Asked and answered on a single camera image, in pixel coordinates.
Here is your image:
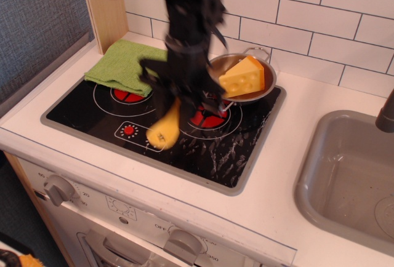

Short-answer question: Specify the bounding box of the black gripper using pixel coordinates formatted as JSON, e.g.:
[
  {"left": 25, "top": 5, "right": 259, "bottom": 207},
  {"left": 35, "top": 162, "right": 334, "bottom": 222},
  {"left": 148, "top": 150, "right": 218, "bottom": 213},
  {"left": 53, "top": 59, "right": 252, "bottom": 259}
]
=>
[{"left": 139, "top": 35, "right": 225, "bottom": 126}]

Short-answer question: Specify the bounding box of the yellow dish brush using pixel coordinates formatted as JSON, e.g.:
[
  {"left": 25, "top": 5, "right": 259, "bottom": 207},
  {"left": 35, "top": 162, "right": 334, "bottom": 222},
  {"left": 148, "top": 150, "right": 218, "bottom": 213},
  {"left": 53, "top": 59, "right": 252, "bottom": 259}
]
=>
[{"left": 146, "top": 98, "right": 180, "bottom": 150}]

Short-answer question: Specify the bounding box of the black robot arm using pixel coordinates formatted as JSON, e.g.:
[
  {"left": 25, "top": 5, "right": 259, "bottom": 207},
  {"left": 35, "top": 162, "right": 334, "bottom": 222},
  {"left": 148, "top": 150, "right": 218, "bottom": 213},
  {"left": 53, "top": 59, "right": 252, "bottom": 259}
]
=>
[{"left": 139, "top": 0, "right": 225, "bottom": 127}]

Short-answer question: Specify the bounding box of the green towel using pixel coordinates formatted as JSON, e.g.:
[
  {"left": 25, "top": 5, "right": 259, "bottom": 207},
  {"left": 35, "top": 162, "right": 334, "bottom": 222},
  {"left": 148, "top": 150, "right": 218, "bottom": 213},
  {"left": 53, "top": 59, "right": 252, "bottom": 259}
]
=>
[{"left": 84, "top": 39, "right": 167, "bottom": 97}]

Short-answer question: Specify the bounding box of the red left stove knob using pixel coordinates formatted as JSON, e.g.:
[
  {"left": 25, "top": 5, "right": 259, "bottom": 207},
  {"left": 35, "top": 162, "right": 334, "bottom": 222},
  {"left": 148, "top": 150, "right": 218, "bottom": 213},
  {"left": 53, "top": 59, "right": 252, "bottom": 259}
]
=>
[{"left": 123, "top": 126, "right": 135, "bottom": 136}]

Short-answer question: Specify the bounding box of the silver metal pan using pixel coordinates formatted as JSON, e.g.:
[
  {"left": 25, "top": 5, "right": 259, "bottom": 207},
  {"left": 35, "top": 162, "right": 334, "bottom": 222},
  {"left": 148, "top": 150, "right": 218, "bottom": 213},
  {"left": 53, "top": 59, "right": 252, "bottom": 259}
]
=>
[{"left": 208, "top": 47, "right": 276, "bottom": 111}]

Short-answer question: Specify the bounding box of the black toy stovetop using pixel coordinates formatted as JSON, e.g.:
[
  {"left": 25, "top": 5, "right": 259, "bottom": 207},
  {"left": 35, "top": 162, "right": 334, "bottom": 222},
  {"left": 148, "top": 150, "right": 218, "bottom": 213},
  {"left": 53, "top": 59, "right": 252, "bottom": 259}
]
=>
[{"left": 41, "top": 79, "right": 286, "bottom": 195}]

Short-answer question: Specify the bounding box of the yellow cheese wedge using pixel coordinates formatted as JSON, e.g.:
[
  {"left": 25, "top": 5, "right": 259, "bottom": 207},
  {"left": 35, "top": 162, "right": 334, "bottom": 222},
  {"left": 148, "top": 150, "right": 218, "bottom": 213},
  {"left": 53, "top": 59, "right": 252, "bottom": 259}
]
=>
[{"left": 219, "top": 55, "right": 265, "bottom": 98}]

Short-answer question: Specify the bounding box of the grey right oven knob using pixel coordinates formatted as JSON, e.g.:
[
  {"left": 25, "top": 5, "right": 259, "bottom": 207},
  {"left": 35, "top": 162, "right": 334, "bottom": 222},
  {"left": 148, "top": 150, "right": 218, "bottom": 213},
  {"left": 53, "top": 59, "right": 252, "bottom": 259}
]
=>
[{"left": 163, "top": 229, "right": 203, "bottom": 266}]

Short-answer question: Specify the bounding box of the grey oven knob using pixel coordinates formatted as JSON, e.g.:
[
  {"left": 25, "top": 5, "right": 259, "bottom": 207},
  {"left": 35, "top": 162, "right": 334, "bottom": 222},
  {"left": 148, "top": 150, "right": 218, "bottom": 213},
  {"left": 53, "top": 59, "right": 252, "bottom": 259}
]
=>
[
  {"left": 163, "top": 229, "right": 203, "bottom": 266},
  {"left": 44, "top": 175, "right": 75, "bottom": 207}
]

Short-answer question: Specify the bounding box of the grey left oven knob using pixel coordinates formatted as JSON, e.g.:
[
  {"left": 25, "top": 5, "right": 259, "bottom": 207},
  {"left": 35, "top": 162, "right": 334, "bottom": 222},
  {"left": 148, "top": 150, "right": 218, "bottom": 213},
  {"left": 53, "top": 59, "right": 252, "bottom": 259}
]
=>
[{"left": 44, "top": 175, "right": 75, "bottom": 207}]

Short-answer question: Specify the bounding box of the grey sink basin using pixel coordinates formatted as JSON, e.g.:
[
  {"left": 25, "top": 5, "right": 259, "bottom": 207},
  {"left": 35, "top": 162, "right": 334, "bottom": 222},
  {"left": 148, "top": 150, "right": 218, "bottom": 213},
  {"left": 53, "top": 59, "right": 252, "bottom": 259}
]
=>
[{"left": 295, "top": 110, "right": 393, "bottom": 256}]

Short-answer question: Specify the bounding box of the grey faucet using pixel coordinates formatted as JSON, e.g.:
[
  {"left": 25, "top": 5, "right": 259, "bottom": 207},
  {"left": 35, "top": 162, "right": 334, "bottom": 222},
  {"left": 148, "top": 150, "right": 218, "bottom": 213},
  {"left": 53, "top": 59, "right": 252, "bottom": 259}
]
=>
[{"left": 375, "top": 90, "right": 394, "bottom": 133}]

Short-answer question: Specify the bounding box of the orange plush object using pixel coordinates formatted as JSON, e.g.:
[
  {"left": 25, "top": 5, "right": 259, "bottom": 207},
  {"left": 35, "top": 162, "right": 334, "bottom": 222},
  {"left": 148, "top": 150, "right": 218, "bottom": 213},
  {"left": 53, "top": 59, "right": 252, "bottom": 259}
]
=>
[{"left": 18, "top": 254, "right": 44, "bottom": 267}]

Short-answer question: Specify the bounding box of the wooden side post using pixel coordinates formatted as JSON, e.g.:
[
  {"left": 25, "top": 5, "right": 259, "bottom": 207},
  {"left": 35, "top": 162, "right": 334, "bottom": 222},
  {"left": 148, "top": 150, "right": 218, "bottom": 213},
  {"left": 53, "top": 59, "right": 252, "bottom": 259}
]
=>
[{"left": 86, "top": 0, "right": 129, "bottom": 55}]

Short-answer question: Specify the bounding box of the grey oven door handle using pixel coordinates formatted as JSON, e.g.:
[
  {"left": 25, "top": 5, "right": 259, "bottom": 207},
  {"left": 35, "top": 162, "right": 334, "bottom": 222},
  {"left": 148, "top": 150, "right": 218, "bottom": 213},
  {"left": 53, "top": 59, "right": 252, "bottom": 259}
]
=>
[{"left": 84, "top": 230, "right": 174, "bottom": 266}]

